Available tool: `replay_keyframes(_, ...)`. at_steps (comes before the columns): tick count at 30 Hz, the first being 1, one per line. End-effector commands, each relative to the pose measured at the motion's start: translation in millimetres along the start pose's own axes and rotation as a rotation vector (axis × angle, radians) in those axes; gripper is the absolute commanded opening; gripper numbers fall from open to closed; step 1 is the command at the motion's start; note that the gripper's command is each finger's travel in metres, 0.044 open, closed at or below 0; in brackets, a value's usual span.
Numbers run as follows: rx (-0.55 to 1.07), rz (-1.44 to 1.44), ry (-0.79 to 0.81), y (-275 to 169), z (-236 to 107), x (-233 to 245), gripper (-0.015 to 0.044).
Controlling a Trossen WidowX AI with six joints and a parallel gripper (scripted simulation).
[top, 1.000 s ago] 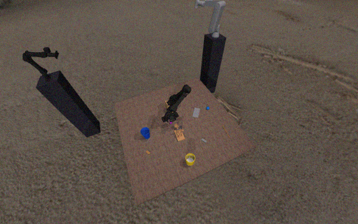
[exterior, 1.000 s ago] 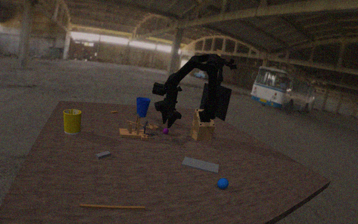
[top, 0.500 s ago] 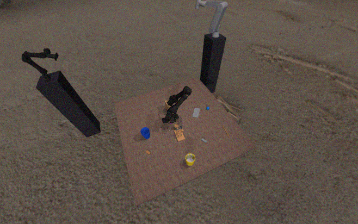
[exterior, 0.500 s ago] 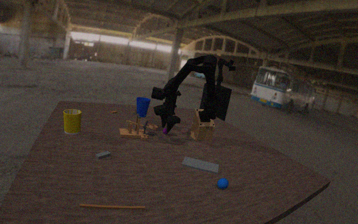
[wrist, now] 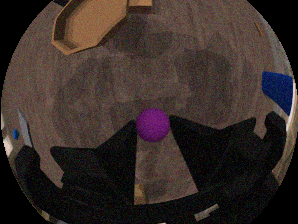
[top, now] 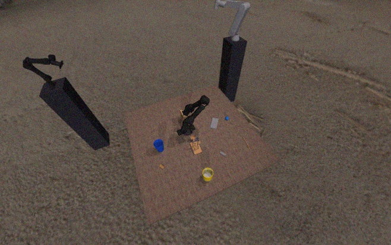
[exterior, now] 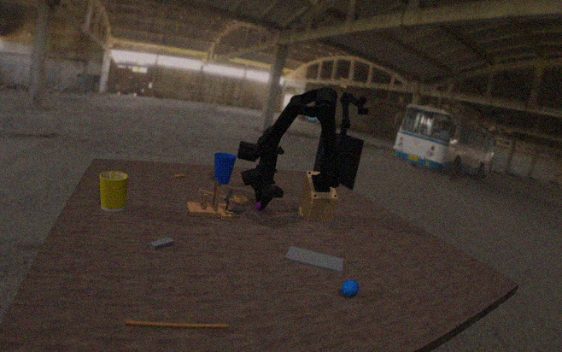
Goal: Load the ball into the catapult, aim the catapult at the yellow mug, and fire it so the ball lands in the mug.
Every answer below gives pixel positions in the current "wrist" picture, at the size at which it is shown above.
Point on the blue ball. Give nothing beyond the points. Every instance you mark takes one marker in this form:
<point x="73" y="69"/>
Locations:
<point x="16" y="134"/>

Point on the blue plastic cup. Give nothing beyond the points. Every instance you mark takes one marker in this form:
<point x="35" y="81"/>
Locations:
<point x="278" y="88"/>

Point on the purple ball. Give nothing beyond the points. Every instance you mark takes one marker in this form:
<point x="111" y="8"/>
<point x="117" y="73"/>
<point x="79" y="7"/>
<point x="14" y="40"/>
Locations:
<point x="152" y="124"/>

